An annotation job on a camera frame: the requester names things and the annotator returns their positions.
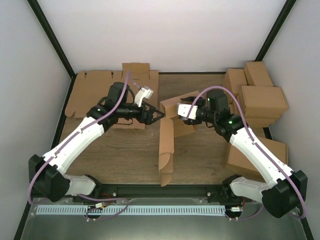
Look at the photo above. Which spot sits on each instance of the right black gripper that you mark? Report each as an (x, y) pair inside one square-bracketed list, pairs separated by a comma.
[(190, 99)]

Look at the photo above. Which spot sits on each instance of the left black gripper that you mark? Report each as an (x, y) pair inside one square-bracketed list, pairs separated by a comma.
[(147, 120)]

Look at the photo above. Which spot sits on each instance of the cardboard box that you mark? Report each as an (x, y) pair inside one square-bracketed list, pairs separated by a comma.
[(171, 127)]

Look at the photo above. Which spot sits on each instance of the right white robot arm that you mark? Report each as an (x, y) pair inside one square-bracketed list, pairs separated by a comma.
[(235, 130)]

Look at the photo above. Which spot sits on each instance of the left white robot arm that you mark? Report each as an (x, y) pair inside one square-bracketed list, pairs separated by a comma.
[(47, 173)]

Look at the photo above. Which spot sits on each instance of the folded box back left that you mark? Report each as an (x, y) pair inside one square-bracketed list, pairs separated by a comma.
[(233, 79)]

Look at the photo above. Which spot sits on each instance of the folded box top stack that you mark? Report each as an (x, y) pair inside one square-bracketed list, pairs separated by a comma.
[(262, 100)]

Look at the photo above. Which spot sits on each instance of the folded box back right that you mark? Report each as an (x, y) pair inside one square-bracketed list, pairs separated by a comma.
[(256, 74)]

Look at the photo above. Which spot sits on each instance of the folded box near right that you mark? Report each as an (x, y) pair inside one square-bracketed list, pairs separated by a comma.
[(238, 163)]

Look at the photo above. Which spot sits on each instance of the flat cardboard sheet stack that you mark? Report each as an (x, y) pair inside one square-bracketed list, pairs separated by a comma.
[(89, 87)]

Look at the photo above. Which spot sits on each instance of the folded boxes lower stack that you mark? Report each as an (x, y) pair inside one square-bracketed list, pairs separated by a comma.
[(255, 121)]

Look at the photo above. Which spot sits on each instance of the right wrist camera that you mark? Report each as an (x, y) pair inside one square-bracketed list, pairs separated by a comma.
[(187, 111)]

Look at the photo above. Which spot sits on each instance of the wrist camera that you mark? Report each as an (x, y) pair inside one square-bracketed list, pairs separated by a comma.
[(187, 111), (143, 93)]

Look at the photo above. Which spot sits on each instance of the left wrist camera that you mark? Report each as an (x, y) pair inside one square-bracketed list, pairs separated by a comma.
[(143, 93)]

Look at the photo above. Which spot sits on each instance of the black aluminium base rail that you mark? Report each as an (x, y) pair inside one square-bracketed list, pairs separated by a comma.
[(160, 191)]

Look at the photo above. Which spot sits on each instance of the light blue cable duct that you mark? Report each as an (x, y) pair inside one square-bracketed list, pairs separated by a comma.
[(133, 210)]

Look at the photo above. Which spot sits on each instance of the right black frame post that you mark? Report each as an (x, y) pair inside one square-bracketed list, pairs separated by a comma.
[(275, 29)]

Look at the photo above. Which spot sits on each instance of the black frame post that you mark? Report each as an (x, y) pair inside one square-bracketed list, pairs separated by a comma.
[(42, 19), (275, 29)]

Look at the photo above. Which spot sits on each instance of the left black frame post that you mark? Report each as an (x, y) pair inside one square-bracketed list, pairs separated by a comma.
[(42, 19)]

